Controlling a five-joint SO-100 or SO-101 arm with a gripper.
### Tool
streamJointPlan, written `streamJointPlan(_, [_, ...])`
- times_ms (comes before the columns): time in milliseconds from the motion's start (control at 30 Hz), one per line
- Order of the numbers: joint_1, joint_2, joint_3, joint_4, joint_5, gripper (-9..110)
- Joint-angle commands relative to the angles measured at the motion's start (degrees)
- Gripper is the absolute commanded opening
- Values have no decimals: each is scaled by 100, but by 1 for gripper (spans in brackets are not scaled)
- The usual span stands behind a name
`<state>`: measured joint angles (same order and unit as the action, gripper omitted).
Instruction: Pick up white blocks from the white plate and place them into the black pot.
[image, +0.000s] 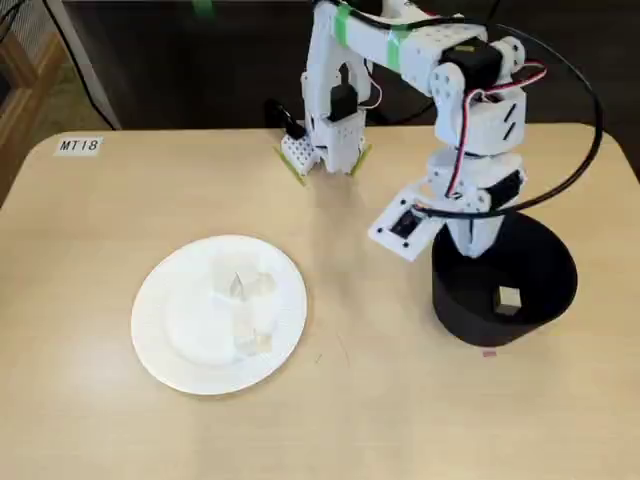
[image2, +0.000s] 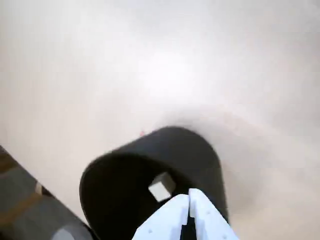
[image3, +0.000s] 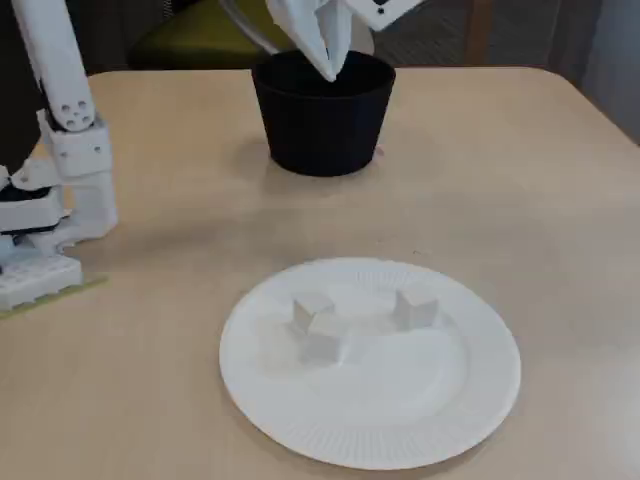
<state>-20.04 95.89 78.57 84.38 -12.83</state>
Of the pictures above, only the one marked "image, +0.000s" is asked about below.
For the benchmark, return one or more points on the grey metal leg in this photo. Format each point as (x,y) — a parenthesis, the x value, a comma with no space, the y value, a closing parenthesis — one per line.
(90,75)

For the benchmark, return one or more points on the white MT18 label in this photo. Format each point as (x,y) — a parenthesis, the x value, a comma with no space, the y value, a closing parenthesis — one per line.
(77,146)

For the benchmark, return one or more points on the green tape band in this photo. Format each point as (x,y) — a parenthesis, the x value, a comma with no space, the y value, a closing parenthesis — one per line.
(397,50)
(344,27)

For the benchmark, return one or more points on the black table clamp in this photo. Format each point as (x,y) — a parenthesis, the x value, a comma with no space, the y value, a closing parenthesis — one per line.
(287,122)

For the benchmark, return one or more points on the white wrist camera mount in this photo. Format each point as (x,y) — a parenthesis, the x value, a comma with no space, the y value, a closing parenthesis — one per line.
(385,227)

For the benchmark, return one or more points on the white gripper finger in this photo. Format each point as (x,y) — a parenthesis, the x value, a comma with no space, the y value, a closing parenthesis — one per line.
(462,235)
(485,232)

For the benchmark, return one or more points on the white perforated base mount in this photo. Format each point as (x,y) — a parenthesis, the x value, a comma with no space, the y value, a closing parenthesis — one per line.
(300,150)

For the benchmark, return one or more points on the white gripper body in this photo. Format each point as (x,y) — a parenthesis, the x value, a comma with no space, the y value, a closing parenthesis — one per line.
(474,201)

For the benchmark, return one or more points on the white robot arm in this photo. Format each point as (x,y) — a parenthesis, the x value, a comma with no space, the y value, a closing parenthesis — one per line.
(360,42)

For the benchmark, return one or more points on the white paper plate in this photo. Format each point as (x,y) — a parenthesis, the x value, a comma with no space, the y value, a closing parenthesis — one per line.
(190,325)

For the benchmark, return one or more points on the black plastic cup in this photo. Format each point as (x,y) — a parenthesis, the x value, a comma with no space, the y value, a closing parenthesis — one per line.
(450,310)

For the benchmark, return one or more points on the yellow-green base board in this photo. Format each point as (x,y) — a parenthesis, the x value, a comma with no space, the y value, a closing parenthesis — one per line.
(290,167)

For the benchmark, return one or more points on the wooden furniture frame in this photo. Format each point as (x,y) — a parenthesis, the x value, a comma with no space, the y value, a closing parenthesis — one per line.
(30,75)

